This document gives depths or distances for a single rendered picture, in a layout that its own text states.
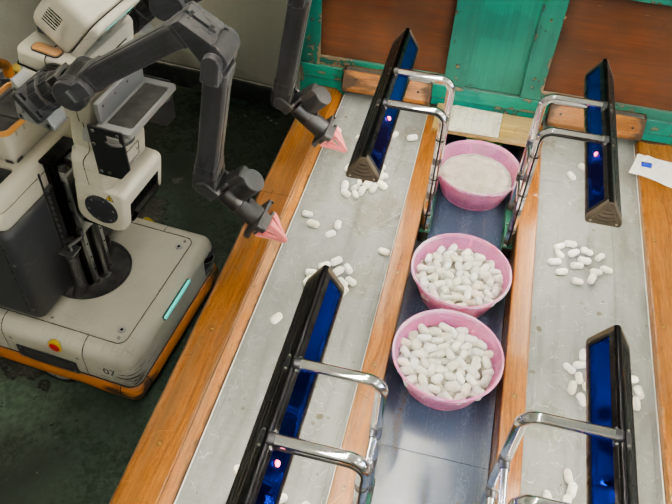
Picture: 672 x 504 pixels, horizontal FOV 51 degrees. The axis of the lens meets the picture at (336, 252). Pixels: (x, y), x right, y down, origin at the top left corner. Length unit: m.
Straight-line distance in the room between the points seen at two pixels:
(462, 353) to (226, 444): 0.60
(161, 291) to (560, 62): 1.50
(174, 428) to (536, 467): 0.78
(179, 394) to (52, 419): 1.02
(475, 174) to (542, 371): 0.73
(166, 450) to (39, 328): 1.02
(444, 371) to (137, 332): 1.09
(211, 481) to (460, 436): 0.57
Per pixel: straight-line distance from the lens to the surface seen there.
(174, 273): 2.53
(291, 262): 1.90
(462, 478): 1.66
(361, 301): 1.82
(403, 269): 1.87
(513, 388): 1.70
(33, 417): 2.64
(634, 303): 2.01
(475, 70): 2.40
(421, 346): 1.77
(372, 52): 2.43
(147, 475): 1.56
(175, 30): 1.44
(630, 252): 2.14
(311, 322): 1.31
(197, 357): 1.70
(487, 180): 2.24
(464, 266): 1.94
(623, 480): 1.24
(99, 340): 2.40
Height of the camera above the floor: 2.14
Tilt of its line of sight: 46 degrees down
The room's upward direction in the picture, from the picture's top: 3 degrees clockwise
